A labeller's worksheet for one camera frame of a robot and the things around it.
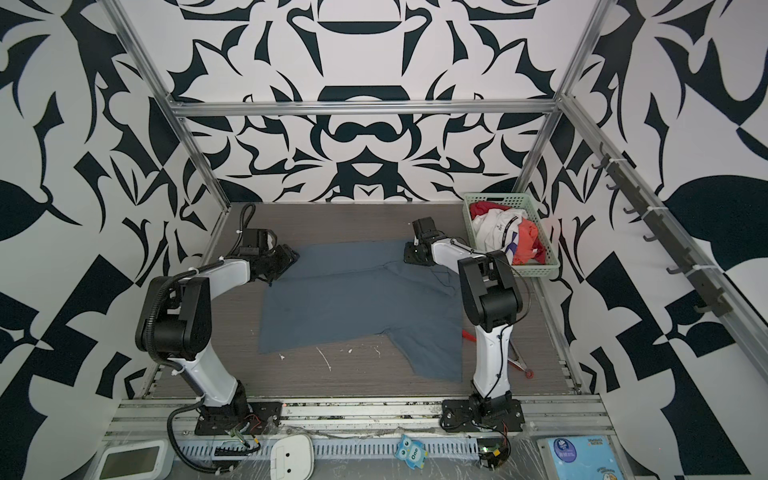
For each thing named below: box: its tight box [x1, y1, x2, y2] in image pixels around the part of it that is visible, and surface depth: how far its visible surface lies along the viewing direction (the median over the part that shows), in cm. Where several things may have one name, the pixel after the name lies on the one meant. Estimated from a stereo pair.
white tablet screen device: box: [96, 440, 167, 480], surface depth 67 cm
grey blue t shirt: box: [258, 240, 463, 382], surface depth 95 cm
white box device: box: [270, 434, 315, 480], surface depth 68 cm
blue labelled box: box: [547, 435, 625, 480], surface depth 66 cm
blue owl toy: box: [394, 434, 429, 470], surface depth 70 cm
